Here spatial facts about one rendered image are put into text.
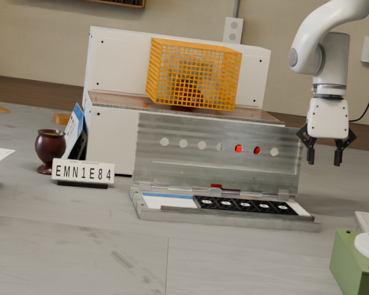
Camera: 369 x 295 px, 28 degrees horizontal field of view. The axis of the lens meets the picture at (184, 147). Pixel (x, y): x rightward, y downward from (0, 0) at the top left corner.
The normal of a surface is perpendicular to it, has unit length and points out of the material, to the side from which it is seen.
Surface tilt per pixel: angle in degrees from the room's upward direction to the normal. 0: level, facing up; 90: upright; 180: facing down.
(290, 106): 90
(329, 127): 78
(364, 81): 90
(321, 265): 0
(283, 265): 0
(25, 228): 0
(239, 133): 83
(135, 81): 90
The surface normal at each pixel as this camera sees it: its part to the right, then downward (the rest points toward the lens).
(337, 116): 0.07, 0.04
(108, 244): 0.14, -0.97
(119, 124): 0.19, 0.22
